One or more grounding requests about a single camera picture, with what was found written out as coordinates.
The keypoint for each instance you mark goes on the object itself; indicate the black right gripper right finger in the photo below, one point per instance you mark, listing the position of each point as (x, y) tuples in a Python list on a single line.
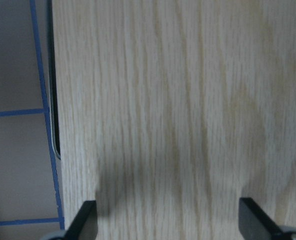
[(255, 224)]

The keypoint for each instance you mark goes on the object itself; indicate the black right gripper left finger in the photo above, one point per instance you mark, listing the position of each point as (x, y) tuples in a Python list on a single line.
[(85, 224)]

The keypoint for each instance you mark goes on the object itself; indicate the light wooden drawer cabinet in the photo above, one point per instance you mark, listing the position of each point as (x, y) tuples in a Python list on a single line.
[(171, 110)]

